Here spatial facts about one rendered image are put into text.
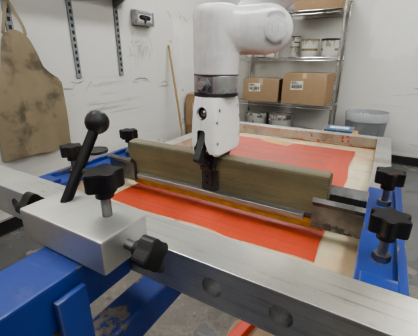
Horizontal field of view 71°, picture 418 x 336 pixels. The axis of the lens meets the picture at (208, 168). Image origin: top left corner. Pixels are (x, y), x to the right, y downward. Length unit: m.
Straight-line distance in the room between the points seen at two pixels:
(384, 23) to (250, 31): 3.70
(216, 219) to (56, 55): 2.33
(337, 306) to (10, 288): 0.27
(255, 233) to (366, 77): 3.74
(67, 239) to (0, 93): 2.15
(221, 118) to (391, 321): 0.34
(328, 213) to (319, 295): 0.22
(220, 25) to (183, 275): 0.35
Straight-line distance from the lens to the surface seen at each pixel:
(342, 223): 0.48
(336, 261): 0.47
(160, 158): 0.60
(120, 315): 0.44
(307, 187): 0.48
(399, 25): 4.15
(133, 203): 0.61
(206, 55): 0.48
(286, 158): 0.87
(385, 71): 4.14
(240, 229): 0.51
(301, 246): 0.48
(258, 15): 0.50
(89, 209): 0.33
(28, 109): 2.53
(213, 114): 0.47
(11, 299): 0.31
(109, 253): 0.28
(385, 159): 0.85
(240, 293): 0.29
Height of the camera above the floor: 1.22
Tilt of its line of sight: 20 degrees down
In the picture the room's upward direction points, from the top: straight up
